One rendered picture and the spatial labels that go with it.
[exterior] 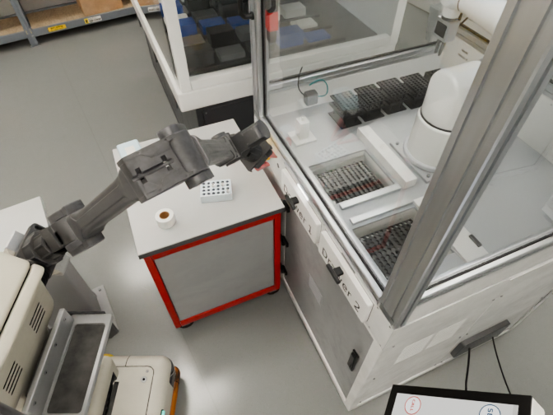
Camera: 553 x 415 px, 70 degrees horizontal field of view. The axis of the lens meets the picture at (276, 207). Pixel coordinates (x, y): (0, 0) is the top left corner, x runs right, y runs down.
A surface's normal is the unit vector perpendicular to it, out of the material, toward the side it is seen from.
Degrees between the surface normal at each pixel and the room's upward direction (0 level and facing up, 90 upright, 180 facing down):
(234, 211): 0
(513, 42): 90
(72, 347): 0
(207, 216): 0
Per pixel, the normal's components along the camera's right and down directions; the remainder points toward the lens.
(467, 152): -0.92, 0.30
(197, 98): 0.40, 0.70
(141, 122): 0.00, -0.65
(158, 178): 0.40, -0.11
